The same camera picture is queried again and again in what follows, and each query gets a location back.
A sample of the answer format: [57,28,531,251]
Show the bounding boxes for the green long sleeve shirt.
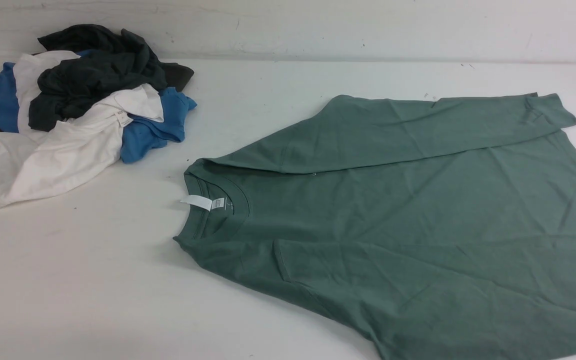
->
[175,93,576,360]

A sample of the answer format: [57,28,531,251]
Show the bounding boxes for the blue shirt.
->
[0,63,197,164]

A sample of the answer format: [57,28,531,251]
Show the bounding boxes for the white shirt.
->
[0,51,163,208]

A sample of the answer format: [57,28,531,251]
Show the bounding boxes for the dark green shirt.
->
[27,23,194,132]

